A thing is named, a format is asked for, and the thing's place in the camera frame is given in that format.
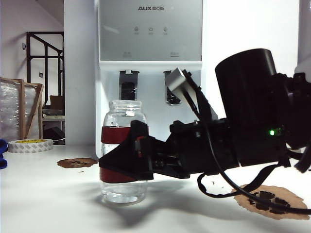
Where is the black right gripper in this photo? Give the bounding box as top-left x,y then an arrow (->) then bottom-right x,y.
99,118 -> 241,183

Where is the glass bottle with red bands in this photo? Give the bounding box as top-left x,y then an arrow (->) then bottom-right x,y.
99,100 -> 149,204

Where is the dark grey dispenser tap lever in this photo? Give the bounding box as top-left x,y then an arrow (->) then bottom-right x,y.
164,70 -> 182,107
119,70 -> 140,101

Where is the white AUX water dispenser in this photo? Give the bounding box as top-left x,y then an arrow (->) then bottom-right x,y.
95,0 -> 207,162

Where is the white low table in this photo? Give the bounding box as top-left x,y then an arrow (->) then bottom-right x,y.
42,114 -> 66,121

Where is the brown cardboard box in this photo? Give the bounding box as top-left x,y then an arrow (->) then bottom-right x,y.
50,95 -> 65,109

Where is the white double-sided tape roll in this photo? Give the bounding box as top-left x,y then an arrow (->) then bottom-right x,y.
8,139 -> 54,154

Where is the blue cloth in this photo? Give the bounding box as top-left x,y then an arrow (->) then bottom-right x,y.
0,138 -> 9,170

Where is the black metal stair railing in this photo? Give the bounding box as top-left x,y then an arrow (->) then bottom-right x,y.
26,31 -> 65,107

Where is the jagged black charred piece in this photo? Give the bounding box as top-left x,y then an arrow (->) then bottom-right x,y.
269,197 -> 291,215

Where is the black camera cable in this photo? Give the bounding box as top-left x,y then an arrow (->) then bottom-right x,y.
187,96 -> 311,216

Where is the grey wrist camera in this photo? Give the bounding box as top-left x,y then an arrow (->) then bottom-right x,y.
167,67 -> 199,110

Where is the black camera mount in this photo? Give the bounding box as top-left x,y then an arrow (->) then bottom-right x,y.
182,69 -> 218,121

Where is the wooden frame with plastic wrap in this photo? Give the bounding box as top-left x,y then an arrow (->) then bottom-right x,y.
0,77 -> 44,143

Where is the black strap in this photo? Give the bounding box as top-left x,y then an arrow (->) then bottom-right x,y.
197,163 -> 280,196

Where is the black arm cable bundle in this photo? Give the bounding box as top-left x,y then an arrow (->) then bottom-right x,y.
293,143 -> 311,173

